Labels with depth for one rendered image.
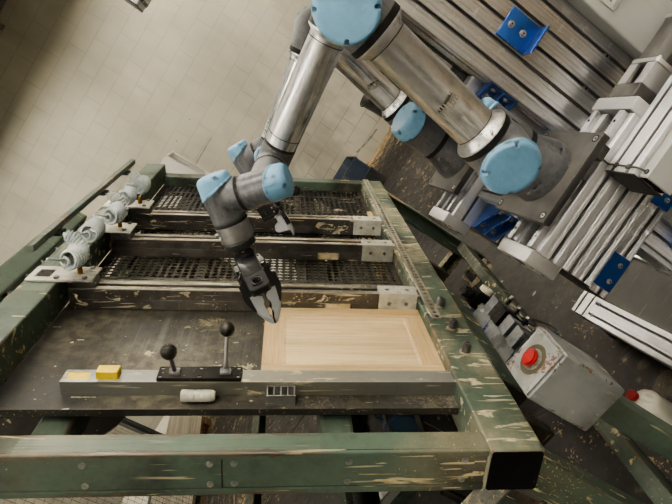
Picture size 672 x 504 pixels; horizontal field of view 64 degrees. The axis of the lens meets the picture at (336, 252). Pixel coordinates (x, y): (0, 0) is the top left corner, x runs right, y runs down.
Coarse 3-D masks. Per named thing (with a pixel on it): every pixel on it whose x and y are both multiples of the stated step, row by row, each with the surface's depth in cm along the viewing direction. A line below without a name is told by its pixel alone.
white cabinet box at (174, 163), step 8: (168, 160) 508; (176, 160) 565; (184, 160) 567; (168, 168) 510; (176, 168) 511; (184, 168) 513; (192, 168) 570; (200, 168) 571; (168, 200) 517; (208, 232) 531; (272, 264) 550; (280, 264) 551; (280, 272) 553
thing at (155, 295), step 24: (72, 240) 160; (72, 288) 163; (96, 288) 164; (120, 288) 165; (144, 288) 166; (168, 288) 167; (192, 288) 168; (216, 288) 169; (288, 288) 173; (312, 288) 174; (336, 288) 175; (360, 288) 176; (384, 288) 176; (408, 288) 177
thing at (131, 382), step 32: (64, 384) 127; (96, 384) 127; (128, 384) 128; (160, 384) 129; (192, 384) 130; (224, 384) 130; (256, 384) 131; (288, 384) 132; (320, 384) 133; (352, 384) 133; (384, 384) 134; (416, 384) 135; (448, 384) 136
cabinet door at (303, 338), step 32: (288, 320) 164; (320, 320) 165; (352, 320) 167; (384, 320) 168; (416, 320) 168; (288, 352) 148; (320, 352) 149; (352, 352) 150; (384, 352) 151; (416, 352) 151
